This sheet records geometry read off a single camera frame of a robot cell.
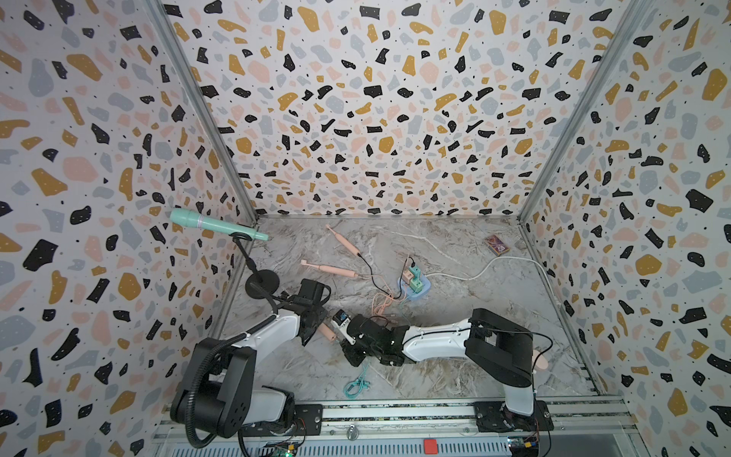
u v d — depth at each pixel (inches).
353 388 31.1
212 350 16.5
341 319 29.5
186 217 28.2
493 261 42.7
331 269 41.1
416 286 36.3
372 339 25.9
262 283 38.4
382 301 38.0
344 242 44.3
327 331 33.7
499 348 20.1
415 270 37.6
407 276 37.1
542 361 33.4
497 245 44.5
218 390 16.2
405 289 38.4
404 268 36.4
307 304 27.9
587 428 29.4
